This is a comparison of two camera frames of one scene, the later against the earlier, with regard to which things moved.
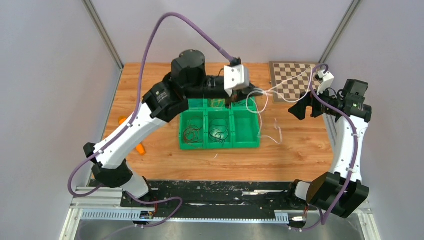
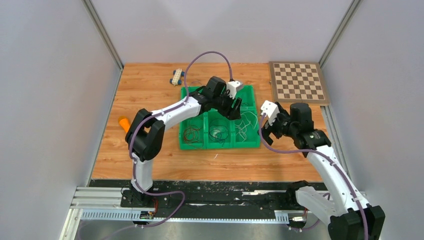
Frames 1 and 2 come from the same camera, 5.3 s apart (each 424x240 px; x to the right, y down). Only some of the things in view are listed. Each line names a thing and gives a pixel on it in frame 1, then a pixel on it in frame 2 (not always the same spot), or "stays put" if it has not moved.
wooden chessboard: (289, 79) stays put
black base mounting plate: (193, 196) stays put
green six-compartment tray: (209, 124) stays put
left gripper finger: (251, 88) to (236, 114)
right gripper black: (299, 109) to (265, 131)
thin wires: (272, 92) to (248, 118)
